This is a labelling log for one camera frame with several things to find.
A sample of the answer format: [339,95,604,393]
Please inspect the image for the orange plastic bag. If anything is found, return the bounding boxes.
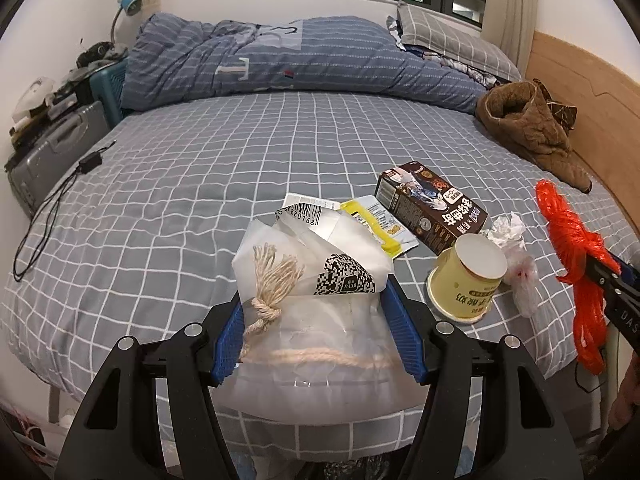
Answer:
[536,180,620,375]

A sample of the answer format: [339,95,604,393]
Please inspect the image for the beige paper cup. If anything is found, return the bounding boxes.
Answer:
[426,234,508,324]

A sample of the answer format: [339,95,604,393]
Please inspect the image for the white tissue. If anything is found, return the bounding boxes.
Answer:
[486,212,539,318]

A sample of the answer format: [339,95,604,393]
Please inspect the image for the translucent drawstring bag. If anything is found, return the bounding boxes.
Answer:
[212,212,427,425]

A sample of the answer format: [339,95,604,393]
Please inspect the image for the brown cookie box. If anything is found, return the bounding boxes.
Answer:
[374,160,488,255]

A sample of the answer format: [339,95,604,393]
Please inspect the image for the yellow white snack wrapper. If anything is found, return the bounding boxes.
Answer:
[341,195,419,259]

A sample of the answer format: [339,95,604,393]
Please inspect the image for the white small carton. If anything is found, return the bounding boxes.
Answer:
[276,192,341,240]

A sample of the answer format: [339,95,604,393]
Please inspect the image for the wooden headboard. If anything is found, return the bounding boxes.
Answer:
[526,32,640,229]

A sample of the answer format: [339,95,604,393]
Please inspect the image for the brown fleece garment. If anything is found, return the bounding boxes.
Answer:
[475,80,592,194]

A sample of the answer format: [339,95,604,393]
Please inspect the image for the grey checked bed sheet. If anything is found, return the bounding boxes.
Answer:
[0,90,640,463]

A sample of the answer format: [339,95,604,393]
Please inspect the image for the grey checked pillow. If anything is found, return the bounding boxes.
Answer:
[397,2,522,81]

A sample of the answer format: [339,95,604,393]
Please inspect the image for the beige curtain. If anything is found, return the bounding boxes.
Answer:
[480,0,538,75]

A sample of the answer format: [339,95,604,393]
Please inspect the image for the grey suitcase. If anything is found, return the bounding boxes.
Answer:
[4,101,110,218]

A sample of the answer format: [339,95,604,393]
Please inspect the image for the teal plastic stool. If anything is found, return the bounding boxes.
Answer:
[89,58,127,128]

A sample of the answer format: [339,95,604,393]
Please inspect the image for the blue striped duvet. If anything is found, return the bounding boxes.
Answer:
[122,13,486,113]

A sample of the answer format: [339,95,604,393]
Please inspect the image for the blue desk lamp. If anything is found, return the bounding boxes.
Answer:
[110,0,142,44]

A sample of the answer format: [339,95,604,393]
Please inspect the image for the black charger with cable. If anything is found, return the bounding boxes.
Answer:
[12,141,116,283]

